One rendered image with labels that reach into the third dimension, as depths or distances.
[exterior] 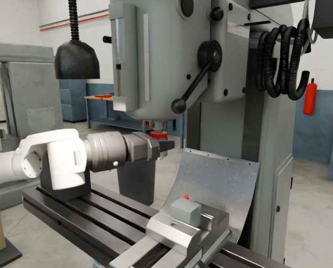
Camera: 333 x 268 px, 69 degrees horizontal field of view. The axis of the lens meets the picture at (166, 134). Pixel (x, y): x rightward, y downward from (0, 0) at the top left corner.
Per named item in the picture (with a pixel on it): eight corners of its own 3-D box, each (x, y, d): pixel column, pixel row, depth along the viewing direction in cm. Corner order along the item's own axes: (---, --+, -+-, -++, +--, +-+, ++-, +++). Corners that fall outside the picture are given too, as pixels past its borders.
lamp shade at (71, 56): (46, 78, 39) (42, 37, 37) (68, 78, 46) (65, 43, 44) (90, 79, 38) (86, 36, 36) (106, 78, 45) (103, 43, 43)
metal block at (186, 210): (189, 234, 60) (190, 212, 58) (169, 225, 63) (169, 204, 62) (200, 224, 64) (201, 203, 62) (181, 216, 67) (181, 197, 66)
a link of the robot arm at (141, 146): (160, 132, 56) (110, 138, 50) (160, 171, 58) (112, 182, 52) (136, 123, 66) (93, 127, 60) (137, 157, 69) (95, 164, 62)
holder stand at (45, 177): (61, 203, 90) (56, 151, 85) (40, 185, 105) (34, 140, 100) (91, 192, 98) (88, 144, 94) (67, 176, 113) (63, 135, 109)
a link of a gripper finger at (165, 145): (173, 149, 64) (152, 153, 61) (173, 137, 63) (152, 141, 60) (176, 151, 63) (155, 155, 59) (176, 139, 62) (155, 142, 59)
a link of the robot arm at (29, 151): (67, 127, 48) (7, 138, 50) (73, 172, 48) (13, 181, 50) (83, 128, 55) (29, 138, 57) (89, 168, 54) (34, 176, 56)
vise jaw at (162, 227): (186, 257, 53) (187, 241, 52) (145, 235, 61) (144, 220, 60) (200, 243, 58) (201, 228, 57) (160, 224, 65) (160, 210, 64)
